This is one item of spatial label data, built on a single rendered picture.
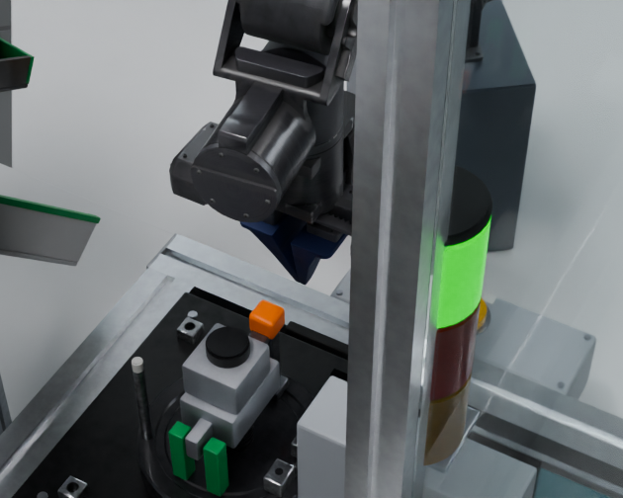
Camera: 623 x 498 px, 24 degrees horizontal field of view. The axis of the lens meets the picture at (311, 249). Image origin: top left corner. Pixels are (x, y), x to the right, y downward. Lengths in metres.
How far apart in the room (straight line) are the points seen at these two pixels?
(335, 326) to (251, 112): 0.34
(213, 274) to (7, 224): 0.20
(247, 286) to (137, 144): 0.33
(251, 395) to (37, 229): 0.24
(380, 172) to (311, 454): 0.25
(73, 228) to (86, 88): 0.42
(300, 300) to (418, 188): 0.65
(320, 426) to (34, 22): 0.99
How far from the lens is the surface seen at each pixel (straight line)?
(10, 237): 1.10
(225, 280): 1.21
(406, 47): 0.50
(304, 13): 0.86
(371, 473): 0.69
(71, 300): 1.33
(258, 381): 0.99
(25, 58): 1.02
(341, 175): 0.97
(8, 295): 1.35
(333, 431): 0.74
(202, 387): 0.98
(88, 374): 1.15
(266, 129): 0.86
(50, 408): 1.12
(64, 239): 1.15
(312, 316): 1.17
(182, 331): 1.13
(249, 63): 0.88
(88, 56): 1.60
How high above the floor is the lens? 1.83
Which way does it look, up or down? 46 degrees down
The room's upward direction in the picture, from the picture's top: straight up
